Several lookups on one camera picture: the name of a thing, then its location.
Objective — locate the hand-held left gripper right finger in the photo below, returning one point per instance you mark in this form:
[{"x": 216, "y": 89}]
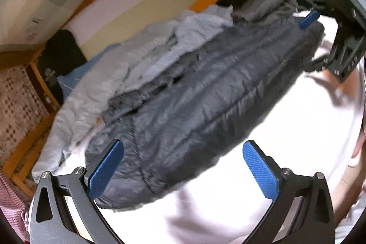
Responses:
[{"x": 260, "y": 169}]

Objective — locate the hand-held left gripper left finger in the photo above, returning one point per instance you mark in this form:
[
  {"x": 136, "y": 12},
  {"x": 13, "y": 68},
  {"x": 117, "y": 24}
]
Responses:
[{"x": 104, "y": 169}]

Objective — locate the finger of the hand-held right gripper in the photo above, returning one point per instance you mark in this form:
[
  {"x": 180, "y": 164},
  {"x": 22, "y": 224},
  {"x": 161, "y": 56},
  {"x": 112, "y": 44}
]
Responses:
[
  {"x": 314, "y": 64},
  {"x": 308, "y": 19}
]

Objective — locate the black puffer jacket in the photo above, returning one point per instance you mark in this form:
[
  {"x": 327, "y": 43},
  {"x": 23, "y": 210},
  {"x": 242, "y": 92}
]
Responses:
[{"x": 200, "y": 95}]

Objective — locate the person's right forearm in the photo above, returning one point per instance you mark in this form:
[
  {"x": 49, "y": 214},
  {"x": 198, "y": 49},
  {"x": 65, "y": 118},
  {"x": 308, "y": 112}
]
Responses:
[{"x": 359, "y": 152}]

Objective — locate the white bed sheet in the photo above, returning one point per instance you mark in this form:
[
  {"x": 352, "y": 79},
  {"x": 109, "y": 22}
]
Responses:
[{"x": 286, "y": 106}]

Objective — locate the blue pillow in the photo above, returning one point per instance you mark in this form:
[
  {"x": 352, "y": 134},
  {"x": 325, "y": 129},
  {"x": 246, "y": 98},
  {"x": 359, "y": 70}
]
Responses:
[{"x": 71, "y": 81}]

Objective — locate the pink checkered cloth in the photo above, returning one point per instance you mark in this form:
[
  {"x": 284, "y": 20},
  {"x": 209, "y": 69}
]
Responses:
[{"x": 11, "y": 198}]

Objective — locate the light grey garment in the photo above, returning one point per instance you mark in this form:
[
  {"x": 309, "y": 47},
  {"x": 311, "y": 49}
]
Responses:
[{"x": 114, "y": 69}]

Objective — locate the brown patterned curtain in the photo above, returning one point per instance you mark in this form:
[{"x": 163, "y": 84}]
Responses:
[{"x": 17, "y": 106}]

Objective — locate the black hanging bag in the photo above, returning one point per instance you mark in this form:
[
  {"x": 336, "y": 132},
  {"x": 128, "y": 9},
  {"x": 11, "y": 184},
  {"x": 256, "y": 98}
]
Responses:
[{"x": 60, "y": 52}]

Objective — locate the wooden bed frame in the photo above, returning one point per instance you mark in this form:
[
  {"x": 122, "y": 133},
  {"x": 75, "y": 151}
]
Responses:
[{"x": 17, "y": 58}]

